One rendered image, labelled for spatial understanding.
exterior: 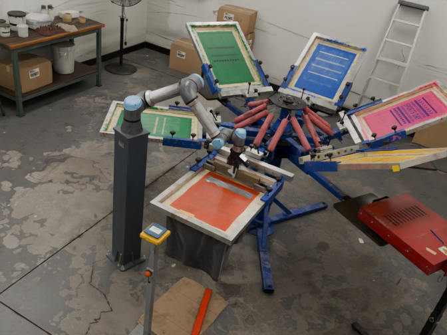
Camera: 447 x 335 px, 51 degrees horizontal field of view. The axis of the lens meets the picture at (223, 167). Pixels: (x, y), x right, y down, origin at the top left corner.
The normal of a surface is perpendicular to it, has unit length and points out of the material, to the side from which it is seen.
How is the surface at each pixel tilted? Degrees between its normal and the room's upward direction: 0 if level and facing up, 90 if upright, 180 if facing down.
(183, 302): 1
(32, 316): 0
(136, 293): 0
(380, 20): 90
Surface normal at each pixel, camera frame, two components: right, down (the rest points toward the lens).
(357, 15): -0.47, 0.41
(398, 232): 0.15, -0.84
